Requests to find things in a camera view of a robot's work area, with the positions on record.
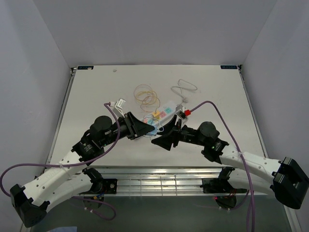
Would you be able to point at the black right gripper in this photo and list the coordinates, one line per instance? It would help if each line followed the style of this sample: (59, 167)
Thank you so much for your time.
(165, 141)

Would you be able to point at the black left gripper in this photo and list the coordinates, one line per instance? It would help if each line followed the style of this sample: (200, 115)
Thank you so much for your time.
(140, 128)

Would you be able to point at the blue charger plug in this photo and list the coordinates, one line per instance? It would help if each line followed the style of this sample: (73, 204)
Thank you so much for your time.
(152, 133)

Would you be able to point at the yellow charger plug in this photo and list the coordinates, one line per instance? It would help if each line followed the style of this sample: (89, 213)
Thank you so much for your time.
(156, 114)

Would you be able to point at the white multicolour power strip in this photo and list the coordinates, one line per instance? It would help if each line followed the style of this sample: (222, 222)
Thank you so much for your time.
(162, 115)

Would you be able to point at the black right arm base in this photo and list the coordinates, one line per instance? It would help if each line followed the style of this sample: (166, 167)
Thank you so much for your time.
(226, 201)

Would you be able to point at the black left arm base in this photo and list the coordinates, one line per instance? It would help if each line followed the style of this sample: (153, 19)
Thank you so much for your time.
(95, 196)

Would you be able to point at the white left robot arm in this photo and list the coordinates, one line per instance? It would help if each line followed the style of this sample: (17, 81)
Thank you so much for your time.
(73, 175)

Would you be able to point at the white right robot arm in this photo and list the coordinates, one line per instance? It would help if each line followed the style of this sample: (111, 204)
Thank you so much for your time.
(284, 179)

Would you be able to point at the blue left corner label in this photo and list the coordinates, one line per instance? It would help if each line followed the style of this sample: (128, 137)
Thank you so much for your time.
(85, 67)

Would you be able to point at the blue corner label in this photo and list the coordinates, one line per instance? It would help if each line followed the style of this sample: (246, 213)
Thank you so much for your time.
(228, 67)
(85, 67)

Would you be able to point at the blue right corner label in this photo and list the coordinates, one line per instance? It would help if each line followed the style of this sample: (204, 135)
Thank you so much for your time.
(228, 67)

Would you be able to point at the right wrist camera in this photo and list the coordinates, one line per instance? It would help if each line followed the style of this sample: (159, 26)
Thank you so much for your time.
(182, 112)

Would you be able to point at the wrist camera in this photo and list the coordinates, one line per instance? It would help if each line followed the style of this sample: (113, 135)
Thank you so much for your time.
(182, 112)
(117, 107)

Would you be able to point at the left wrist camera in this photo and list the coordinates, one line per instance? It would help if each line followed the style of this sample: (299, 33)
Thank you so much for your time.
(117, 107)

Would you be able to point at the aluminium rail frame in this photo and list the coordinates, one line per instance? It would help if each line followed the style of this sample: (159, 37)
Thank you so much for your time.
(211, 94)

